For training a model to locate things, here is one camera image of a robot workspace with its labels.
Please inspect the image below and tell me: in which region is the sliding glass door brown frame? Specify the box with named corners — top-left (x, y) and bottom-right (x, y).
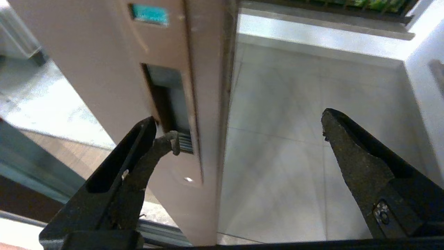
top-left (0, 0), bottom-right (240, 248)

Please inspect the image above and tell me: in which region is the light grey sofa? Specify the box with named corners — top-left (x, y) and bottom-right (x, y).
top-left (0, 7), bottom-right (47, 66)

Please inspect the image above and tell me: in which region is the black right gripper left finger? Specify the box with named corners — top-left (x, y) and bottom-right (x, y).
top-left (38, 116), bottom-right (181, 246)

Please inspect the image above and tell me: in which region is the green leafy tree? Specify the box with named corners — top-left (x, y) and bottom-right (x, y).
top-left (312, 0), bottom-right (410, 13)

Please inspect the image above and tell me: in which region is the grey floor rug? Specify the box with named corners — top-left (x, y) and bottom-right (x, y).
top-left (0, 57), bottom-right (117, 150)

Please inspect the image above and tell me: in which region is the long grey stone sill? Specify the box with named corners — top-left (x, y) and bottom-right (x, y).
top-left (239, 0), bottom-right (416, 41)

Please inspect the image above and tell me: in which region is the long black balcony railing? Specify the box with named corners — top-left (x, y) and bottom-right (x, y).
top-left (257, 0), bottom-right (421, 24)

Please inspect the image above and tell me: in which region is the dark metal floor track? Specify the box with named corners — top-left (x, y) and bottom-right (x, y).
top-left (135, 215), bottom-right (195, 248)

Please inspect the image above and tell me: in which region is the recessed door pull handle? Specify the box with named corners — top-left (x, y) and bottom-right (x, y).
top-left (118, 0), bottom-right (205, 186)

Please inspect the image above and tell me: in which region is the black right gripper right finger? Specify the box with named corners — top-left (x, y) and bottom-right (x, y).
top-left (321, 108), bottom-right (444, 240)

